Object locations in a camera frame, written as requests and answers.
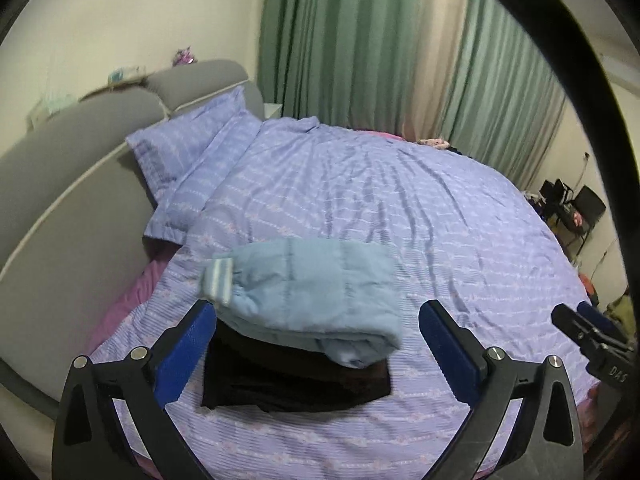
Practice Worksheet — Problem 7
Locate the black folding chair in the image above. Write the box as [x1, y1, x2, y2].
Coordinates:
[540, 177, 608, 261]

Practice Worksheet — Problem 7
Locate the green curtain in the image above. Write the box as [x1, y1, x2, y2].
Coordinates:
[440, 0, 568, 196]
[257, 0, 426, 133]

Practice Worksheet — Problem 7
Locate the black handbag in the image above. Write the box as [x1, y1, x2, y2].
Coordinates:
[540, 179, 573, 211]

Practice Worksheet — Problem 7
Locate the green cloth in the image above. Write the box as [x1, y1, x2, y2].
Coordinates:
[605, 295, 632, 333]

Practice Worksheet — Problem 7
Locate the stack of dark folded clothes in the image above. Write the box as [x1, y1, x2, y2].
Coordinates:
[200, 317, 393, 413]

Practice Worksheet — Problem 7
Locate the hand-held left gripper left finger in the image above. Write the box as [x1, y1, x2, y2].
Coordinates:
[51, 299, 217, 480]

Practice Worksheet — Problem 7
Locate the purple patterned duvet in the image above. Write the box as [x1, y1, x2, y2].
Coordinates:
[102, 116, 601, 480]

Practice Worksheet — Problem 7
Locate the beige sheer curtain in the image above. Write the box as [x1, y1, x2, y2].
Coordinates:
[400, 0, 473, 143]

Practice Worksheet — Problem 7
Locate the small pale box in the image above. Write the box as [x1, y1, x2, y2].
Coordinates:
[109, 66, 147, 87]

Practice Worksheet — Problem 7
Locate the grey padded headboard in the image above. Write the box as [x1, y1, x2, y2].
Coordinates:
[0, 59, 266, 411]

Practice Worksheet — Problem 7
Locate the pale green packet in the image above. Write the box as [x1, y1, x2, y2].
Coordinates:
[30, 91, 77, 122]

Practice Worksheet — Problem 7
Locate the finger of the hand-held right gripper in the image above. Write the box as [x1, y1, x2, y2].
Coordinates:
[552, 304, 601, 352]
[576, 302, 629, 344]

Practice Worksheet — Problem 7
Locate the purple patterned pillow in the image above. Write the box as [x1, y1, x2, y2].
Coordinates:
[144, 112, 266, 246]
[125, 85, 248, 196]

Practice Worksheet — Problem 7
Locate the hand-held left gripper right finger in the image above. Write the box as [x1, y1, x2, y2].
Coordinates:
[419, 300, 583, 480]

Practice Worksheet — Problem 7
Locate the light blue jacket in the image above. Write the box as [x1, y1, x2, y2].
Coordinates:
[200, 237, 405, 368]

